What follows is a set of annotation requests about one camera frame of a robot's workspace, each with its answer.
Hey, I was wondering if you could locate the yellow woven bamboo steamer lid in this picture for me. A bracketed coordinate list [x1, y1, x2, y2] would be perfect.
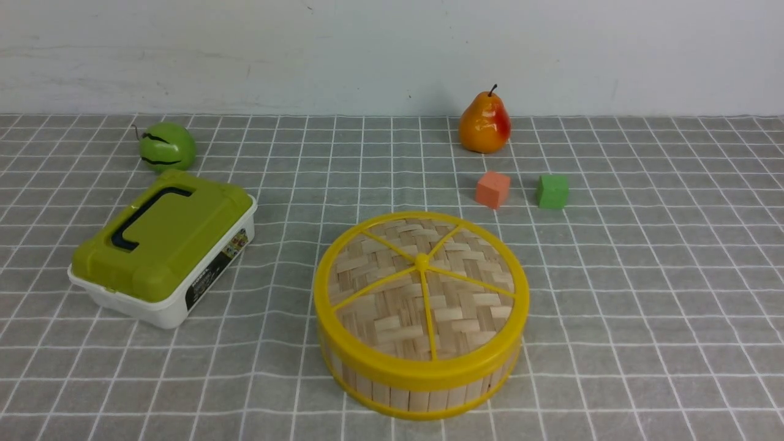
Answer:
[313, 211, 530, 391]

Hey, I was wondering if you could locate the yellow bamboo steamer basket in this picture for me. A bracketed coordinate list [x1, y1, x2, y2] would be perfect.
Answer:
[318, 337, 522, 421]

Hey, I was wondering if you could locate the orange foam cube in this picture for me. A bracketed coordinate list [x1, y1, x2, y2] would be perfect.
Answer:
[474, 170, 511, 210]

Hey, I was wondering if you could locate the orange red toy pear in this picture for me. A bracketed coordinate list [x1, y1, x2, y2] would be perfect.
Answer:
[458, 84, 512, 154]

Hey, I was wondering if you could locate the green foam cube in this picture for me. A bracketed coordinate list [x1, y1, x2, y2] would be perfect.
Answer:
[535, 174, 570, 210]

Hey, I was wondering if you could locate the grey white grid tablecloth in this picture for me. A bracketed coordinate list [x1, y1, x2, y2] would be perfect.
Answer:
[1, 114, 783, 440]

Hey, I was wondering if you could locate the green lidded white storage box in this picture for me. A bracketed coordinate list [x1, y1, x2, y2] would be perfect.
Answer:
[67, 170, 257, 329]

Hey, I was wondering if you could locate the green striped toy melon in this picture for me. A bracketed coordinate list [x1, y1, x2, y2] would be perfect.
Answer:
[132, 122, 197, 173]

